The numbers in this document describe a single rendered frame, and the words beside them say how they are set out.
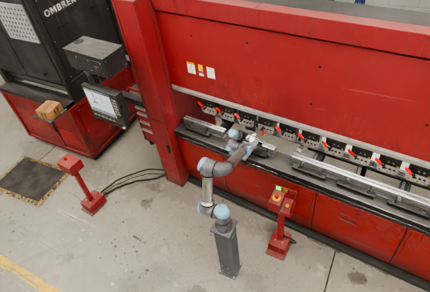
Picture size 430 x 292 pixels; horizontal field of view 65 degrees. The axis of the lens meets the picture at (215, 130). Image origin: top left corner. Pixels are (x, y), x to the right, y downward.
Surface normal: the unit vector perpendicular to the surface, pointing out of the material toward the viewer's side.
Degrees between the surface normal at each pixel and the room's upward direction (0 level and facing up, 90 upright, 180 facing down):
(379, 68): 90
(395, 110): 90
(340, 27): 90
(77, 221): 0
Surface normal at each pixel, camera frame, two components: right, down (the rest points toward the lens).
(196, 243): -0.10, -0.73
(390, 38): -0.54, 0.61
